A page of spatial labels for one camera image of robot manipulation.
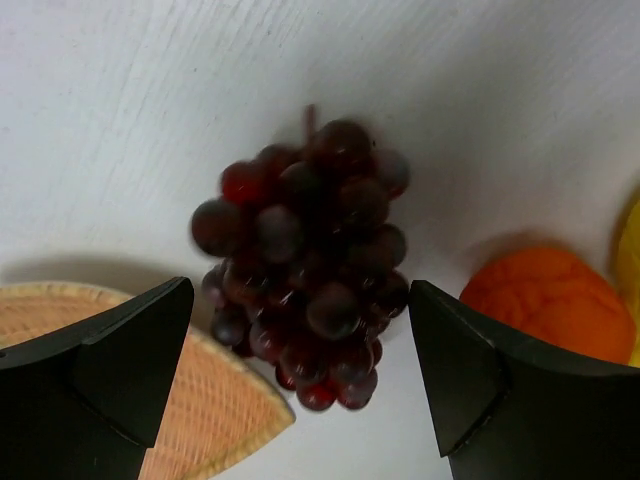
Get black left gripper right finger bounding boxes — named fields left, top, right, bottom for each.
left=409, top=280, right=639, bottom=480

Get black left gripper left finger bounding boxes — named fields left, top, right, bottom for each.
left=1, top=277, right=194, bottom=479

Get fake orange fruit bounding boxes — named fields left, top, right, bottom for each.
left=459, top=246, right=637, bottom=365

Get dark red fake grapes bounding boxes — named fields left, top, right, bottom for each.
left=189, top=106, right=411, bottom=412

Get fake yellow fruit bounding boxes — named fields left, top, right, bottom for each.
left=612, top=188, right=639, bottom=367

